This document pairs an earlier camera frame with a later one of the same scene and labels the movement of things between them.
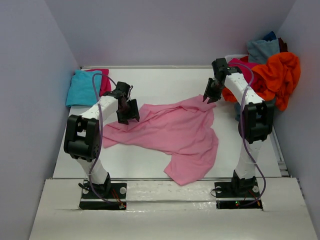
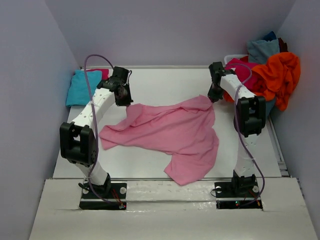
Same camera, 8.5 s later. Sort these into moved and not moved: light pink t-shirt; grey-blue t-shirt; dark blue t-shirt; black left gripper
Moved: black left gripper
Not moved: dark blue t-shirt; grey-blue t-shirt; light pink t-shirt
